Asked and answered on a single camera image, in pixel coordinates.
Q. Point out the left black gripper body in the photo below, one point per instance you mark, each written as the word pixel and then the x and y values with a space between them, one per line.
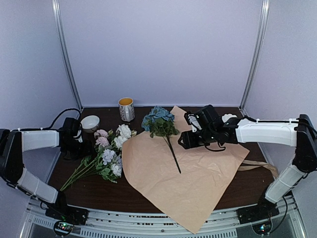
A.
pixel 77 149

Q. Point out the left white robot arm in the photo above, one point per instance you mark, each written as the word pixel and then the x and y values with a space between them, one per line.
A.
pixel 13 143

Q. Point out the aluminium frame post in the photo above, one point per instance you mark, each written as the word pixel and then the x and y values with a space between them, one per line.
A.
pixel 65 55
pixel 257 52

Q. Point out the blue hydrangea stem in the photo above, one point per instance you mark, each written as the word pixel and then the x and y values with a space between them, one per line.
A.
pixel 159 122

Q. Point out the beige ribbon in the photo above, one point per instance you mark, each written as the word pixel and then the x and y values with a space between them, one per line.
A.
pixel 248 165

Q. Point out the left aluminium frame post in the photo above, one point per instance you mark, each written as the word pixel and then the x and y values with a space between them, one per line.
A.
pixel 65 55

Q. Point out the white scalloped bowl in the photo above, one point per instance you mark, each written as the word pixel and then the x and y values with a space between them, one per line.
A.
pixel 226 117

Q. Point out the green and peach wrapping paper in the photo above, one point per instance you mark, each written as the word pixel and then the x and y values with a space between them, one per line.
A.
pixel 186 185

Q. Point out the patterned mug yellow inside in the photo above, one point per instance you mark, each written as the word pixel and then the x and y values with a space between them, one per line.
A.
pixel 126 109

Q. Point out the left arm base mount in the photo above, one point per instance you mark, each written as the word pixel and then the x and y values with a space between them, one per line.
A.
pixel 67 221

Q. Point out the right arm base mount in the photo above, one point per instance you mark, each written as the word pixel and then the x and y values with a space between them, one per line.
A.
pixel 259 217

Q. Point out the white rose stem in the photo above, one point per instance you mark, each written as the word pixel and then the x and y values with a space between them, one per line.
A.
pixel 122 134

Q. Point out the lavender hydrangea stem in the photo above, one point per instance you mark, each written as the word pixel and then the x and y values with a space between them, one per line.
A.
pixel 107 163

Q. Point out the right aluminium frame post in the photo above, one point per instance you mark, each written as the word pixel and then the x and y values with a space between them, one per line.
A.
pixel 257 52

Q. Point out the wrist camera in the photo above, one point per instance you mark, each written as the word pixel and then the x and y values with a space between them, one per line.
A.
pixel 78 137
pixel 204 118

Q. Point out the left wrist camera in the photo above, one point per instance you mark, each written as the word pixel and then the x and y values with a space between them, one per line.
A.
pixel 78 137

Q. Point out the pink rose stem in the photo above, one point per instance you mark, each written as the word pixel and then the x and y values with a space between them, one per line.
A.
pixel 101 139

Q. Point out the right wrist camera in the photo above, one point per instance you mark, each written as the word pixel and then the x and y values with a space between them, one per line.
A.
pixel 204 118

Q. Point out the small white round bowl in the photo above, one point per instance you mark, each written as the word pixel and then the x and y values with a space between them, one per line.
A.
pixel 90 124

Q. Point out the front aluminium rail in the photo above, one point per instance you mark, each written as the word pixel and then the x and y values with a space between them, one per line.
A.
pixel 220 224

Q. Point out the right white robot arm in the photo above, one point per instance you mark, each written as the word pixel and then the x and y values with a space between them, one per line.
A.
pixel 298 133

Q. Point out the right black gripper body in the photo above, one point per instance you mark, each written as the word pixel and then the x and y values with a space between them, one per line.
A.
pixel 195 142

